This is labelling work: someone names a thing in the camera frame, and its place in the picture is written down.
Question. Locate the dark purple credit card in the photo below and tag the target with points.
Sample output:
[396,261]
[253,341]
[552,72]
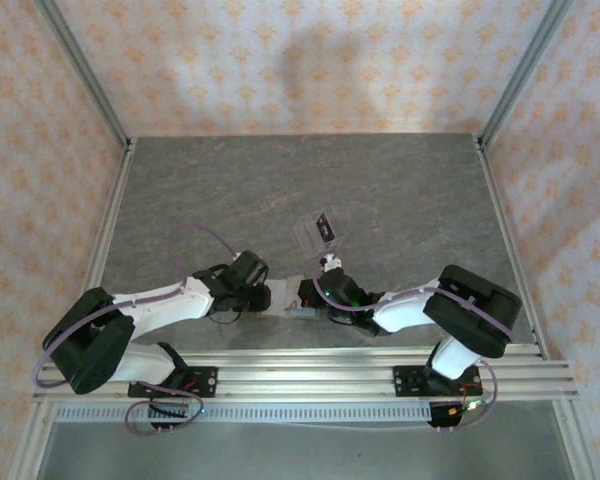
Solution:
[324,227]

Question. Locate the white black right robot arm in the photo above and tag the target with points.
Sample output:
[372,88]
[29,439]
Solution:
[405,310]

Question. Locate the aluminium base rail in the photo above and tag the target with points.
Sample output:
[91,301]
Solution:
[305,370]

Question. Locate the black controller bracket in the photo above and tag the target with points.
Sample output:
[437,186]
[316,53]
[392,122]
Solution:
[442,417]
[167,412]

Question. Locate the aluminium table side rail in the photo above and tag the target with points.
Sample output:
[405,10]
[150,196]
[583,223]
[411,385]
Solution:
[111,240]
[506,240]

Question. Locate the aluminium frame post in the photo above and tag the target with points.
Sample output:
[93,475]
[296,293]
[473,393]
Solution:
[87,75]
[522,75]

